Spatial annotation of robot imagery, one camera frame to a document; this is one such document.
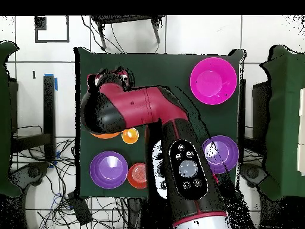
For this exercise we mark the pink bowl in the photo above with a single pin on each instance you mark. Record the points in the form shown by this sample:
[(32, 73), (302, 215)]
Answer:
[(213, 81)]

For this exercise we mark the green cloth covered table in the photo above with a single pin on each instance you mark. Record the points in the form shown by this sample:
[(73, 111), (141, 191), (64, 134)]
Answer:
[(283, 131), (4, 119)]

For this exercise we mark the black square floor frame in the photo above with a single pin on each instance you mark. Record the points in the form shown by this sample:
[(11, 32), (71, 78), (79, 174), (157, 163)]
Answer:
[(40, 23)]

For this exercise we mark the red-orange bowl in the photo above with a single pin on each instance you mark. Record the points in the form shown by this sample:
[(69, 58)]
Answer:
[(137, 175)]

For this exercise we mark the large orange bowl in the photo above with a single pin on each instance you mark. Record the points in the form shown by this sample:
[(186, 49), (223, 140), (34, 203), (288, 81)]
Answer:
[(104, 136)]

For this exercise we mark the black power strip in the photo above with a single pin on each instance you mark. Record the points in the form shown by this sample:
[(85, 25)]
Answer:
[(79, 210)]

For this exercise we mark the black metal stand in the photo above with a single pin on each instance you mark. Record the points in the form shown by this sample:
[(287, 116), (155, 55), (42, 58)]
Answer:
[(124, 19)]

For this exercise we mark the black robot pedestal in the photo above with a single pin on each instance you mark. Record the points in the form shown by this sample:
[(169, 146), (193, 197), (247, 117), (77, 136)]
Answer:
[(138, 214)]

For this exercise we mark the orange cup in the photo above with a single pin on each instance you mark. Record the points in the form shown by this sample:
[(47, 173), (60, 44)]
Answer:
[(130, 136)]

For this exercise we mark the purple bowl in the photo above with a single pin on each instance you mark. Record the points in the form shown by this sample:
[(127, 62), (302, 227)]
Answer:
[(109, 169), (226, 152)]

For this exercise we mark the black metal table frame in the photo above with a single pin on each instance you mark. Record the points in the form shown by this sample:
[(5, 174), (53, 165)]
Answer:
[(48, 107)]

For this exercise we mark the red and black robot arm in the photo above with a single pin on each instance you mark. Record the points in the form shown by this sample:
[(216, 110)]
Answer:
[(143, 107)]

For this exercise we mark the dark green table cloth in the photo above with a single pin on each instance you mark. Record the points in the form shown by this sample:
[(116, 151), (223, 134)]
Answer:
[(155, 66)]

